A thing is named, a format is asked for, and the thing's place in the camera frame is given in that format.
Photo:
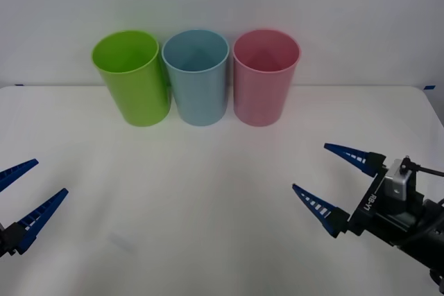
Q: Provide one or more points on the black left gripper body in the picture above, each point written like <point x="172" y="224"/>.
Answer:
<point x="5" y="238"/>

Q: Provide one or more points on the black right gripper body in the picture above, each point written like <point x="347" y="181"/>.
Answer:
<point x="367" y="209"/>

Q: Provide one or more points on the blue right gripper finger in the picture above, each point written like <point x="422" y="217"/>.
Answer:
<point x="322" y="211"/>
<point x="354" y="156"/>

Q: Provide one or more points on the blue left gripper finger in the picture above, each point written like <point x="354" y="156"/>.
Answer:
<point x="17" y="174"/>
<point x="41" y="218"/>

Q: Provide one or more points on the pink plastic bin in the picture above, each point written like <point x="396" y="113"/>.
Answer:
<point x="260" y="95"/>

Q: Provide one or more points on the green plastic bin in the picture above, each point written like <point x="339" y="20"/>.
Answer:
<point x="138" y="91"/>

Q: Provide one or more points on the pale blue plastic bin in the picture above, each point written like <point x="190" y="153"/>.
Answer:
<point x="199" y="95"/>

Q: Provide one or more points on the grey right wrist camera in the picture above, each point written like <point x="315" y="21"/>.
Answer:
<point x="397" y="183"/>

